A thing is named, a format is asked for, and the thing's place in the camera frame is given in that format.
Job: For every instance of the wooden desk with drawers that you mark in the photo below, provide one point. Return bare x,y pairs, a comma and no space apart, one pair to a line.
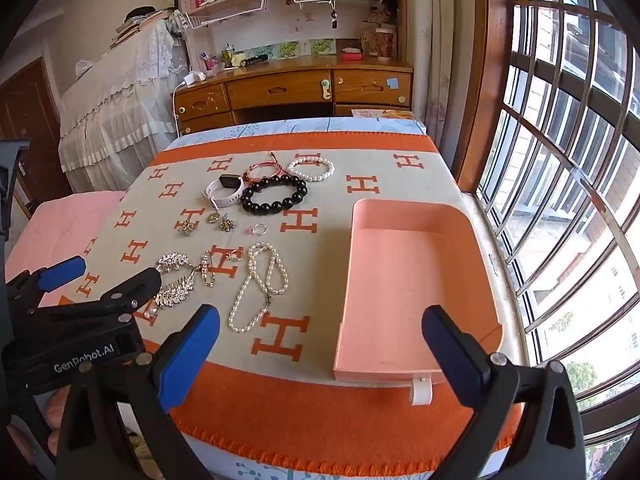
306,87

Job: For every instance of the brown wooden door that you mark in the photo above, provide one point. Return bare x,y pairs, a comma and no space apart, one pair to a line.
28,112

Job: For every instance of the left human hand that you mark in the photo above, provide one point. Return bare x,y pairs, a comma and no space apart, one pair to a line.
54,411

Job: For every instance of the blue patterned bed sheet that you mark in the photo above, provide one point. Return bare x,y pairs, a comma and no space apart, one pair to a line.
302,125

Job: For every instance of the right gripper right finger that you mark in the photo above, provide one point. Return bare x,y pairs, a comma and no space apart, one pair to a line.
488,389

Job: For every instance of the window metal grille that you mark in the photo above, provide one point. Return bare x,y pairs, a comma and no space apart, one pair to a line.
560,192

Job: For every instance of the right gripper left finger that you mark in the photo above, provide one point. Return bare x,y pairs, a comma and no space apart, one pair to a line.
158,382

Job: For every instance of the pearl safety pin brooch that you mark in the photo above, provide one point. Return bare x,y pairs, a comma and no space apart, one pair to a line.
208,276

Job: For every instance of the magazine on bed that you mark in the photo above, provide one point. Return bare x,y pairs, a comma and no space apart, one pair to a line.
386,113

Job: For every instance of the orange beige H blanket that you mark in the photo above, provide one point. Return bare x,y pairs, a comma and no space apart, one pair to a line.
266,400

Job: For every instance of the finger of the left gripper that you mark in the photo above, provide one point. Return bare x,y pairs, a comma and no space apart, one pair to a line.
49,279
133,293

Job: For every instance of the pink bed sheet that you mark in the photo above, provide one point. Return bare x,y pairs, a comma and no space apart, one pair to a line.
61,229

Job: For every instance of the pink tray box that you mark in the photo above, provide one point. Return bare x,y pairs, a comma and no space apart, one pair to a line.
404,257

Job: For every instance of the silver leaf hair comb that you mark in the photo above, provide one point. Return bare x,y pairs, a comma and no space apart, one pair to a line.
176,291

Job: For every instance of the floral curtain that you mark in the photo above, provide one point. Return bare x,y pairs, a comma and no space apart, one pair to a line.
430,49

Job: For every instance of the wooden bookshelf with books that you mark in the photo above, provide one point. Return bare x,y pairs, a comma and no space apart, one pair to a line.
210,26

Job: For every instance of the white lace covered piano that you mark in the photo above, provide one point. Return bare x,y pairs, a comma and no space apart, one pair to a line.
118,116

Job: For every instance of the gold cross flower brooch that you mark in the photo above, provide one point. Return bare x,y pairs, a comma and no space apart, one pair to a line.
186,227

